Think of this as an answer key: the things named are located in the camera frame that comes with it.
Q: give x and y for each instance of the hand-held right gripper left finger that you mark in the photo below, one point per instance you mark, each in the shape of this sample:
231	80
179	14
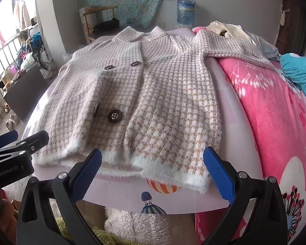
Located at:
90	173

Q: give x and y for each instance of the small hanging cream cloth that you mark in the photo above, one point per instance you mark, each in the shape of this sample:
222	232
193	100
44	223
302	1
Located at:
283	17

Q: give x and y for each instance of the teal floral wall cloth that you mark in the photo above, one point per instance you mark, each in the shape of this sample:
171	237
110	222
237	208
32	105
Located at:
132	0

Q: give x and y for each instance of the hanging cream jacket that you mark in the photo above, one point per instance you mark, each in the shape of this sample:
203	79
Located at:
21	14

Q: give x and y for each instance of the metal railing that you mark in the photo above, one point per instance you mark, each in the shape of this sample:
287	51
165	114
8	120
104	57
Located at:
0	58

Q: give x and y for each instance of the light blue garment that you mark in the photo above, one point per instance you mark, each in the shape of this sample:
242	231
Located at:
267	47

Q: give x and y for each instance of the dark wooden door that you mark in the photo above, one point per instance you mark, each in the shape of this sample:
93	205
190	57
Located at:
293	23

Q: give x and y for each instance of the white fleece cloth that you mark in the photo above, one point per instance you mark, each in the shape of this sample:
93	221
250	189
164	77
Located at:
148	224

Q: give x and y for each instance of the cream garment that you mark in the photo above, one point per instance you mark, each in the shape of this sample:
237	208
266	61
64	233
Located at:
232	32

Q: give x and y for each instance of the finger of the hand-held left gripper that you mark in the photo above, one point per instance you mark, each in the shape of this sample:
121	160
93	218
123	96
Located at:
3	139
33	143

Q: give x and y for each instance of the pink floral blanket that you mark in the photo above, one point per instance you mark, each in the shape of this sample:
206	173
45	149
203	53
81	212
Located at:
275	122

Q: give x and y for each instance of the black bag on chair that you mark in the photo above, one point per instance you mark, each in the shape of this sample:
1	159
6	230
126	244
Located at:
107	25

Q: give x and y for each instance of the blue water bottle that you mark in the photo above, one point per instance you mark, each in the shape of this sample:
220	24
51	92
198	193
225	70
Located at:
186	11

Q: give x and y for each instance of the bicycle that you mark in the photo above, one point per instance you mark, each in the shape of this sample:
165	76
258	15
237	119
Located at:
42	53

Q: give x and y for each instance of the light-coloured shoe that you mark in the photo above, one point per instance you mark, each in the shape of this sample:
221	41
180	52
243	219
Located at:
11	121

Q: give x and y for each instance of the beige white houndstooth knit coat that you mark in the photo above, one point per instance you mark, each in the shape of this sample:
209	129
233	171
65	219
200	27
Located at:
168	94

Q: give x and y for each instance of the green fuzzy cloth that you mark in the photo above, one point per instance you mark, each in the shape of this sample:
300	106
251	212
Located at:
97	236

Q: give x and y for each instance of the pile of colourful bags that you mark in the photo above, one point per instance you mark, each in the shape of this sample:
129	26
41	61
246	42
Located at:
28	61

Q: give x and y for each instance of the dark board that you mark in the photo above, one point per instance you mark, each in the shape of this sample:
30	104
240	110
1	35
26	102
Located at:
25	94

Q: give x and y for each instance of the wooden chair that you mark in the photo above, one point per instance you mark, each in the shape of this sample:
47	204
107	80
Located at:
88	17

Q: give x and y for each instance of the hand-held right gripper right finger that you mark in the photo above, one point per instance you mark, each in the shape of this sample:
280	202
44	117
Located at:
218	173

